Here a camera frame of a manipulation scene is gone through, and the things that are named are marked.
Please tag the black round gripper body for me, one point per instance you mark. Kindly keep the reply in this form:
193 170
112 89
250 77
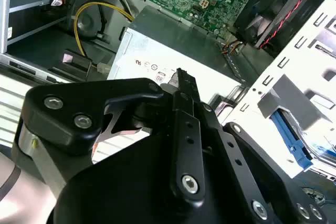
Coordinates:
118 197

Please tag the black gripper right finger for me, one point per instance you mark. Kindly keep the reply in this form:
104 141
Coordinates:
236 161

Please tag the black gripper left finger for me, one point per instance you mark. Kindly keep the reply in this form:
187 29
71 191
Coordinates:
65 108

